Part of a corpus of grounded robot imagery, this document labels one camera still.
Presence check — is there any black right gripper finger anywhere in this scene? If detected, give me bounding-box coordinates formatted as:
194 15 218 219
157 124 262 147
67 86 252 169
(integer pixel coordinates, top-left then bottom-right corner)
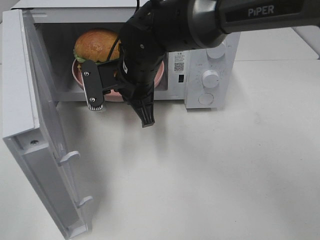
129 85 155 128

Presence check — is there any round door release button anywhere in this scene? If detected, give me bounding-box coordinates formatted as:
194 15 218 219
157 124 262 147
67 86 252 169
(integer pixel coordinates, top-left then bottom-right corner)
198 93 214 106

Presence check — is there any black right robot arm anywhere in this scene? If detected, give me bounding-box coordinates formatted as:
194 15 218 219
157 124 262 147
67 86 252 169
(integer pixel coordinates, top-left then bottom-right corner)
81 0 320 111

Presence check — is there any white microwave oven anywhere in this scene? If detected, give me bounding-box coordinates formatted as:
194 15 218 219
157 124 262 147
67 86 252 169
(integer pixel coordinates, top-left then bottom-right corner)
14 0 240 109

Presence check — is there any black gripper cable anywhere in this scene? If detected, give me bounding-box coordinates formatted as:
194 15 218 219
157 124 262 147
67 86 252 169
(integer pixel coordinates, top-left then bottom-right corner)
106 0 141 63

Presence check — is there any white warning label sticker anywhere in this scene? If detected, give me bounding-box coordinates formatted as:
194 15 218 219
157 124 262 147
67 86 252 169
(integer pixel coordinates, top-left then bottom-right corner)
173 51 185 73

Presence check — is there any burger with lettuce and tomato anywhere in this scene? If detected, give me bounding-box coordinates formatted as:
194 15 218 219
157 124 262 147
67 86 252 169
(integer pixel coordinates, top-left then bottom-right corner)
73 28 121 68

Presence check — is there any pink round plate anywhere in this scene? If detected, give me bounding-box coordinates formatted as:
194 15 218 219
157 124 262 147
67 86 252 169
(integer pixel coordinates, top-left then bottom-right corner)
72 59 165 102

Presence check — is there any white microwave door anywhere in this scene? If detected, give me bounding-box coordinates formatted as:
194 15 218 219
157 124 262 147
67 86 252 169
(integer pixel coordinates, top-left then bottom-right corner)
2 9 92 240

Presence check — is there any white lower timer knob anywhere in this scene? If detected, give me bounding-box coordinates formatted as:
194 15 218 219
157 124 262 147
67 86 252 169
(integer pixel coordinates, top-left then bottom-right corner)
202 70 220 89

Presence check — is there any white upper power knob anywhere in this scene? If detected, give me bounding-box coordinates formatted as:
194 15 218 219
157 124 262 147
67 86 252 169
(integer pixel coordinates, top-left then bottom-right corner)
206 41 226 59

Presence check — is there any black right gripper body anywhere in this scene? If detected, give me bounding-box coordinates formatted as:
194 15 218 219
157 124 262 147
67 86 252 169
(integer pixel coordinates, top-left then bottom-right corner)
80 0 176 112

